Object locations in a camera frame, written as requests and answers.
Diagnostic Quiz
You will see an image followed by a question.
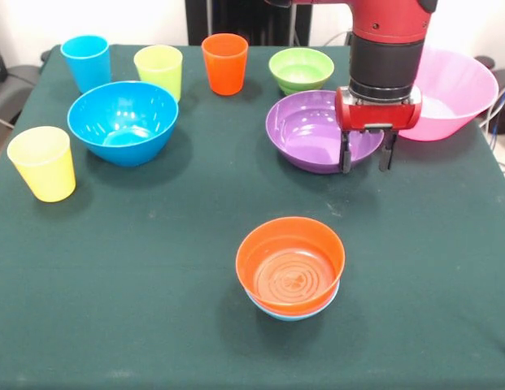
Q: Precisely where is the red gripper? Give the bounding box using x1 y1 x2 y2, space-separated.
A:
334 85 424 174

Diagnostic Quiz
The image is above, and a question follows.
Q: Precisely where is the purple plastic bowl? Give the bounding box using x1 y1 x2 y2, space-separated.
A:
264 89 385 176

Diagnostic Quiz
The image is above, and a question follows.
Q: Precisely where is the orange plastic bowl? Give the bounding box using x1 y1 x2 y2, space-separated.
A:
235 216 346 318

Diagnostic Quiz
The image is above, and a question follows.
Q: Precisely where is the small blue plastic bowl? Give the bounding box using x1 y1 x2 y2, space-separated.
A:
245 279 341 323

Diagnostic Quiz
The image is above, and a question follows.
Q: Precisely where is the small green plastic bowl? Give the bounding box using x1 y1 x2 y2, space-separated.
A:
268 47 335 97

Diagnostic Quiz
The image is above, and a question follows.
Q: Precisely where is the large pink plastic bowl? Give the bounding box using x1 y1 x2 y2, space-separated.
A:
398 46 500 142

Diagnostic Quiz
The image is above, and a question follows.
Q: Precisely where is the orange plastic cup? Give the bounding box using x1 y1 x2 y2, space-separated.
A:
201 32 250 97

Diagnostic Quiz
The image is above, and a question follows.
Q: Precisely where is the lime green plastic cup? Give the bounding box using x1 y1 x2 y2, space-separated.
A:
133 44 184 103

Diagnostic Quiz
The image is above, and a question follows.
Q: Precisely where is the large blue plastic bowl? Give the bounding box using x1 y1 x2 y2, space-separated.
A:
67 80 180 167

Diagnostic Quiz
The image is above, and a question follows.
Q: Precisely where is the dark green tablecloth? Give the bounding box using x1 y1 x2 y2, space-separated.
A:
0 43 505 390

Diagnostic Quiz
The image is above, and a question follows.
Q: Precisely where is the blue plastic cup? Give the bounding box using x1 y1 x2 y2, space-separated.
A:
59 34 113 94

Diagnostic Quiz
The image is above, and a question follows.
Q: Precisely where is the yellow plastic cup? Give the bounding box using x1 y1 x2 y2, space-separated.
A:
7 125 77 203

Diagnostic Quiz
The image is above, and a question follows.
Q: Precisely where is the black chair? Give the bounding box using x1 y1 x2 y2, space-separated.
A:
0 28 48 127

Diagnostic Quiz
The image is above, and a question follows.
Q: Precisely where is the blue cable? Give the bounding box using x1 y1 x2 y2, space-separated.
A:
488 80 505 136

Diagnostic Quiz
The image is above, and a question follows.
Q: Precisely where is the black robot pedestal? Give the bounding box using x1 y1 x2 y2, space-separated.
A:
186 0 314 46

